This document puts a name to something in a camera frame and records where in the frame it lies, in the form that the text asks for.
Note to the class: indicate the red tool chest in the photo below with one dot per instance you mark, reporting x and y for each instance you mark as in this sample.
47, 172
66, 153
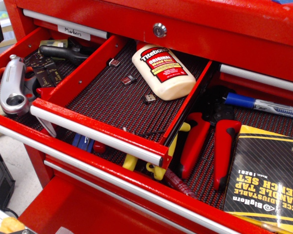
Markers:
250, 45

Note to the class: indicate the red tube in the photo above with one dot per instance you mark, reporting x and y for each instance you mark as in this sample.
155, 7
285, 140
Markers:
176, 183

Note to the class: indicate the black handled clamp tool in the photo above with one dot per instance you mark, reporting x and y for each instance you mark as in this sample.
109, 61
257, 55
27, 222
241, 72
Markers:
75, 53

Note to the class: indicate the orange grey scissors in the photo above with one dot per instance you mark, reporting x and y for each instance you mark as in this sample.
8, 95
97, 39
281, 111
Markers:
29, 85

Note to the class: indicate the red round knob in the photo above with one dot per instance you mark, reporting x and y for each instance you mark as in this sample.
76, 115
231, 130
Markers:
99, 147

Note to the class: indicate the small red open drawer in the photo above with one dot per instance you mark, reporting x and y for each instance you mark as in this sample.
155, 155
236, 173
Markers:
93, 102

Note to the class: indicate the black USB dongle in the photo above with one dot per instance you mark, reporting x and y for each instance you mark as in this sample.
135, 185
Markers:
147, 99

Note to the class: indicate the black wire stripper tool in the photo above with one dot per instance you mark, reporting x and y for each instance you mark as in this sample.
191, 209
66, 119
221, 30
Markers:
46, 71

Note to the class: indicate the black yellow tap wrench package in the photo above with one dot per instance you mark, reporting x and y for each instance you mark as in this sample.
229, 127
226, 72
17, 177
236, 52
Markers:
260, 184

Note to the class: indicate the USB dongle in drawer middle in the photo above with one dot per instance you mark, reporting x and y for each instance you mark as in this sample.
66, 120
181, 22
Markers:
128, 80

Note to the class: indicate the white Markers label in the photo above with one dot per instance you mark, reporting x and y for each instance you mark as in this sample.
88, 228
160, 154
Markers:
74, 32

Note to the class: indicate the silver cabinet lock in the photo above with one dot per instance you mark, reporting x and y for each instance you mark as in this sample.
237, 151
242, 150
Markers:
159, 30

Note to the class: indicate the yellow green packet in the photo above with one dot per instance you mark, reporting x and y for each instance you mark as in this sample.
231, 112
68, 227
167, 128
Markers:
63, 43

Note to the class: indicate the USB dongle near drawer back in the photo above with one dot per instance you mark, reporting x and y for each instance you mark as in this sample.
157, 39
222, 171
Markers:
113, 62

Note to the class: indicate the Titebond wood glue bottle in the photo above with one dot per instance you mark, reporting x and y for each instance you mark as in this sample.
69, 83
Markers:
166, 75

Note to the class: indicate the red handled crimping pliers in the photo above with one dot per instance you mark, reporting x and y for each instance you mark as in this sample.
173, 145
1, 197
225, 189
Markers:
210, 111

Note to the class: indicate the blue handled tool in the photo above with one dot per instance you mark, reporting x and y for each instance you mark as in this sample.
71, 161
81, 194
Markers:
83, 142

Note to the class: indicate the silver box cutter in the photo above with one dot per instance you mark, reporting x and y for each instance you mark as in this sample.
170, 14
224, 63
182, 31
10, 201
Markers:
12, 98

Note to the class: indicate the blue cap BIC marker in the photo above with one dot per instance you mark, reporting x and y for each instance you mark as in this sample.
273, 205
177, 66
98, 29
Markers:
258, 104

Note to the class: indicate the yellow handled tool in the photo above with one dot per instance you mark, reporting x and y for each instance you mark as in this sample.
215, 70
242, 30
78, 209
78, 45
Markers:
158, 172

